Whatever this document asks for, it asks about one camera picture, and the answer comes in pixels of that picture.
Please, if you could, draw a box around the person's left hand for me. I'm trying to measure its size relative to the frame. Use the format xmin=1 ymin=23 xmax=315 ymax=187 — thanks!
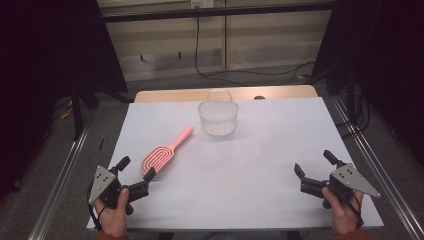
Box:
xmin=94 ymin=188 xmax=131 ymax=238

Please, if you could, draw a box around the white table cover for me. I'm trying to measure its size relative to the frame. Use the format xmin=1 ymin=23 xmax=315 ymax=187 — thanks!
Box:
xmin=86 ymin=97 xmax=384 ymax=232

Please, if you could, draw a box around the pink hairbrush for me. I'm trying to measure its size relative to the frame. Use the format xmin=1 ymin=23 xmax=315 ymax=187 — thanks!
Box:
xmin=141 ymin=125 xmax=194 ymax=177

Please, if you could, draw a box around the person's right hand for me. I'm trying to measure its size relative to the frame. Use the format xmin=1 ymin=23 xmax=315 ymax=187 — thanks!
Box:
xmin=321 ymin=187 xmax=364 ymax=236

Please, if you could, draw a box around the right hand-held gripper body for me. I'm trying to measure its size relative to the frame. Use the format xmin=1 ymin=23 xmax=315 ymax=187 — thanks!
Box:
xmin=299 ymin=161 xmax=382 ymax=210

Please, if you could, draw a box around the black horizontal bar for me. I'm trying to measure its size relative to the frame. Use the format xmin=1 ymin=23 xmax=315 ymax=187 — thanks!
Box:
xmin=101 ymin=2 xmax=336 ymax=24

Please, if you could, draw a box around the black stand leg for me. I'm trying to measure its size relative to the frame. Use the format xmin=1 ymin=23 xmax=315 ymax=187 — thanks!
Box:
xmin=71 ymin=83 xmax=84 ymax=140

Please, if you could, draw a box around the black curtain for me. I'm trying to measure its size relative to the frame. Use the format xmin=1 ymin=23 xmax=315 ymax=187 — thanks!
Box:
xmin=311 ymin=0 xmax=424 ymax=164
xmin=0 ymin=0 xmax=129 ymax=201

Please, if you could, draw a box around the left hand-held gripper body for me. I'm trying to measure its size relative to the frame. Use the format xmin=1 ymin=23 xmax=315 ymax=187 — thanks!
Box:
xmin=88 ymin=165 xmax=150 ymax=216

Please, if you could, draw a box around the metal floor rail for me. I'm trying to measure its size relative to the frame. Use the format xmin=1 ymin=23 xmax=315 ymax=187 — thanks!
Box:
xmin=28 ymin=126 xmax=91 ymax=240
xmin=331 ymin=96 xmax=424 ymax=240

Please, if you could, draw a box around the left hand-held gripper cable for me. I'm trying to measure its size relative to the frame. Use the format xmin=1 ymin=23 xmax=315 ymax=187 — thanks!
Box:
xmin=87 ymin=181 xmax=103 ymax=232

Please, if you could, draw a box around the white wall socket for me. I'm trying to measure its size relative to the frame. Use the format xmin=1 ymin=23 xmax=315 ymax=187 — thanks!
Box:
xmin=190 ymin=0 xmax=215 ymax=9

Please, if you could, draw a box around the hand-held gripper cable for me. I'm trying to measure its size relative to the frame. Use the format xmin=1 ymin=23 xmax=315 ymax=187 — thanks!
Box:
xmin=87 ymin=181 xmax=103 ymax=232
xmin=328 ymin=184 xmax=365 ymax=228

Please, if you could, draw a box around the bundle of black cables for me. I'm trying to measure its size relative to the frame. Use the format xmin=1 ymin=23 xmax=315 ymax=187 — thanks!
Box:
xmin=336 ymin=84 xmax=372 ymax=138

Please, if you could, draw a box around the long black floor cable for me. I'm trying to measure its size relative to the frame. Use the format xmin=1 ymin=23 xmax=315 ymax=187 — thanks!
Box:
xmin=194 ymin=16 xmax=316 ymax=87

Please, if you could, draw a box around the clear plastic basket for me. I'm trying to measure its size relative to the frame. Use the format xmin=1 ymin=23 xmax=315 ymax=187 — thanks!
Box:
xmin=198 ymin=89 xmax=240 ymax=137

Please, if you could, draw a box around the right hand-held gripper cable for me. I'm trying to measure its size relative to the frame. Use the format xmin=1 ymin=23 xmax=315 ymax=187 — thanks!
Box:
xmin=328 ymin=184 xmax=365 ymax=228

